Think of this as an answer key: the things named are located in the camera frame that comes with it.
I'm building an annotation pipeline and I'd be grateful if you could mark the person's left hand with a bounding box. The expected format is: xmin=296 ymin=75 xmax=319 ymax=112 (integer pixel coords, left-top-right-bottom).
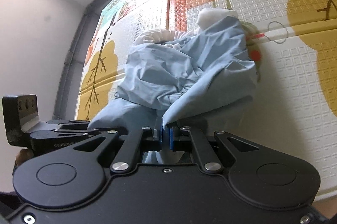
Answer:
xmin=13 ymin=149 xmax=34 ymax=173

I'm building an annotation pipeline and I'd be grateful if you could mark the light blue shirt white collar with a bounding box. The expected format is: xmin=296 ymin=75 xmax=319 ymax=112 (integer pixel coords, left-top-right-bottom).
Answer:
xmin=86 ymin=7 xmax=260 ymax=164

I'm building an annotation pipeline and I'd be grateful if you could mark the colourful foam play mat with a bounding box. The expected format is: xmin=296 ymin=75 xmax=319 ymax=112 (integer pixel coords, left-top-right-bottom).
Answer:
xmin=75 ymin=0 xmax=336 ymax=200

